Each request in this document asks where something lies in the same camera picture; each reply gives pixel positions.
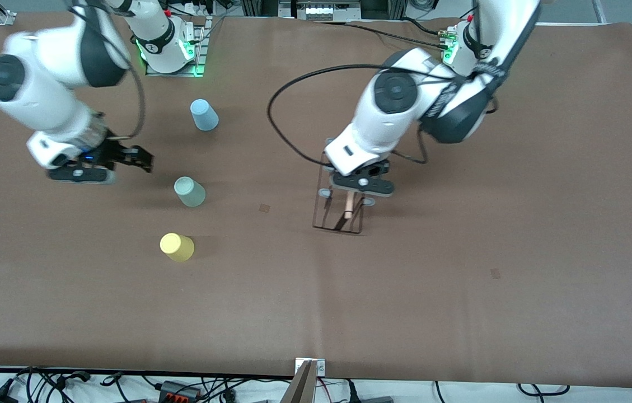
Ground black wire cup holder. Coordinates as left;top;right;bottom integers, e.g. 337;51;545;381
312;137;377;236

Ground pale green plastic cup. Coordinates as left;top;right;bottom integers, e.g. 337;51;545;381
174;176;207;208

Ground yellow plastic cup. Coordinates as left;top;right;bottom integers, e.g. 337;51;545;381
160;233;195;263

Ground light blue plastic cup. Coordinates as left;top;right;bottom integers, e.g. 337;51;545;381
190;99;219;132

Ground brown table cover sheet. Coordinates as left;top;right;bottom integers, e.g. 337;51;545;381
0;11;632;390

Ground white power strip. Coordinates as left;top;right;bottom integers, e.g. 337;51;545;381
173;0;238;17

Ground grey connector box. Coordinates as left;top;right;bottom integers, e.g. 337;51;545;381
293;0;362;22

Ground black orange connector box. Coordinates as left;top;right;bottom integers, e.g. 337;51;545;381
158;381;203;401

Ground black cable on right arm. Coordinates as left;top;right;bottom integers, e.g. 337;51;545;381
69;0;146;140

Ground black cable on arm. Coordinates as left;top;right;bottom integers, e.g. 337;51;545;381
69;0;146;140
267;62;498;167

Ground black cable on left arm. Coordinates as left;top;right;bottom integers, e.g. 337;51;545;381
267;62;498;167

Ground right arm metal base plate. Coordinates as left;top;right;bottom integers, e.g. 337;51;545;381
145;16;205;78

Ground thin black table cable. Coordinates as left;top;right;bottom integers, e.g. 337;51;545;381
316;20;451;51

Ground thick black table cable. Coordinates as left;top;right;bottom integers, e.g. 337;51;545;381
402;17;445;37

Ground small metal bracket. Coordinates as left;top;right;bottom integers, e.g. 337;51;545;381
295;358;326;377

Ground aluminium camera pole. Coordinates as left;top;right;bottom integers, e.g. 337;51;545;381
279;361;319;403

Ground black floor cable loop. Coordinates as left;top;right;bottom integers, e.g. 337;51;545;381
517;383;571;396

